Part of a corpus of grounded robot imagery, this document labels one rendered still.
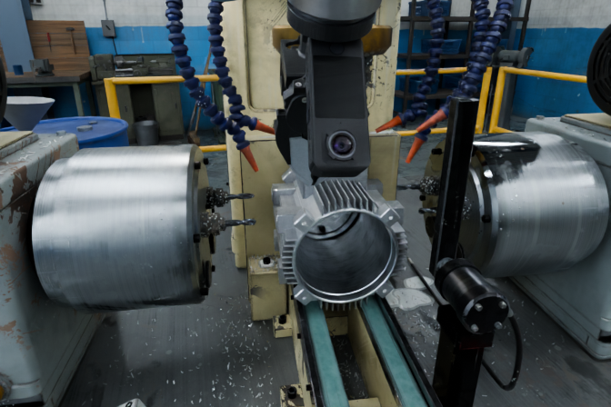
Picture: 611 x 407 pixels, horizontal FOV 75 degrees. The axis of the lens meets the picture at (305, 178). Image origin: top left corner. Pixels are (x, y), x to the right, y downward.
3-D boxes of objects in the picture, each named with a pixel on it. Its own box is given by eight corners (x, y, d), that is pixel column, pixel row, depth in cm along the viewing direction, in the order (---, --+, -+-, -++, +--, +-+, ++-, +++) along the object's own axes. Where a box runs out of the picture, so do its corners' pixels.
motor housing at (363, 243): (274, 250, 79) (271, 158, 72) (366, 243, 81) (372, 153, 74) (283, 318, 60) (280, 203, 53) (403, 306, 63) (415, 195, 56)
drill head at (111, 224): (39, 263, 75) (4, 134, 66) (235, 248, 80) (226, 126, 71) (-53, 366, 52) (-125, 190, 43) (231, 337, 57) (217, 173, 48)
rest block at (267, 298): (251, 302, 82) (247, 252, 78) (285, 299, 83) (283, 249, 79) (251, 322, 77) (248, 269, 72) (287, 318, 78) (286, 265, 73)
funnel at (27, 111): (15, 147, 188) (1, 94, 179) (71, 143, 194) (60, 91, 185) (-7, 163, 165) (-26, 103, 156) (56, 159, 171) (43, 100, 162)
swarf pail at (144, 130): (135, 149, 470) (131, 126, 460) (135, 143, 496) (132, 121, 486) (162, 146, 480) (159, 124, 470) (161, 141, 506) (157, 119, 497)
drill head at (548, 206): (377, 238, 84) (385, 122, 75) (553, 225, 89) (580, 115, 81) (428, 317, 61) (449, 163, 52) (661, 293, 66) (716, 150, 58)
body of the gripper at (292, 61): (345, 86, 45) (364, -25, 35) (360, 141, 39) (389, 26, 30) (276, 87, 43) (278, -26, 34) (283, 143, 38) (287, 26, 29)
